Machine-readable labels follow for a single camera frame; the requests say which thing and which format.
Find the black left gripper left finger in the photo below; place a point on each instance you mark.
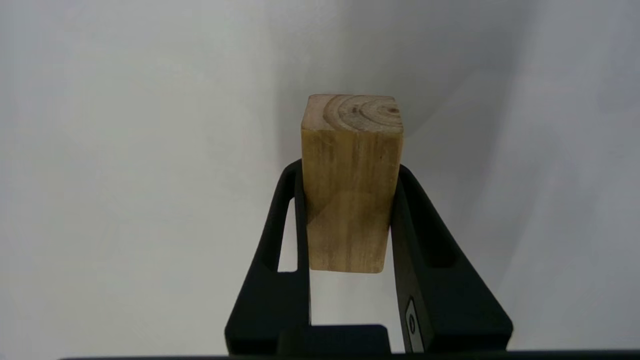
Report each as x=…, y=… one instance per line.
x=280, y=300

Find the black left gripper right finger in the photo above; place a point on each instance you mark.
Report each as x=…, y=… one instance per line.
x=445, y=310

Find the arched wooden building block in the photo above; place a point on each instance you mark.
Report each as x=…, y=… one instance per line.
x=350, y=190

